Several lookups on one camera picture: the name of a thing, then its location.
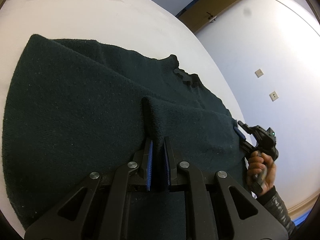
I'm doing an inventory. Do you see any brown wooden door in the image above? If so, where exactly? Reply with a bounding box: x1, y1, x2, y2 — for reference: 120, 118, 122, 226
178, 0, 241, 33

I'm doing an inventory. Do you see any right forearm grey sleeve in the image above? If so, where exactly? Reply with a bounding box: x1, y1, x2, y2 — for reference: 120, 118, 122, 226
257, 186, 297, 237

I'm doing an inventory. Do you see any white bed with sheet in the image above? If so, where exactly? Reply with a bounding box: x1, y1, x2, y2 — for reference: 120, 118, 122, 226
1, 0, 240, 236

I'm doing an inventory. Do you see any beige wall socket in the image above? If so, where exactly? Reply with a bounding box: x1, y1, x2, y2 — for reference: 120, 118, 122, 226
269, 91, 279, 101
255, 69, 264, 78

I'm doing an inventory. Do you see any person's right hand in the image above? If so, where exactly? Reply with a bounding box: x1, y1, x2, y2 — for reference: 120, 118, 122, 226
247, 151, 277, 197

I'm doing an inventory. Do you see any lower beige wall socket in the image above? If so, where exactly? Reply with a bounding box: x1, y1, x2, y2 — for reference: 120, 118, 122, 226
269, 91, 279, 101

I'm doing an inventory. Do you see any upper beige wall socket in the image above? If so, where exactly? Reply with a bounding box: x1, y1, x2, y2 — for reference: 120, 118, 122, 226
255, 69, 264, 78

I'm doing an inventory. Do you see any dark green knit sweater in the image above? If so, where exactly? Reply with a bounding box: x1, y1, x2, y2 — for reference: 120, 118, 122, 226
2, 35, 246, 239

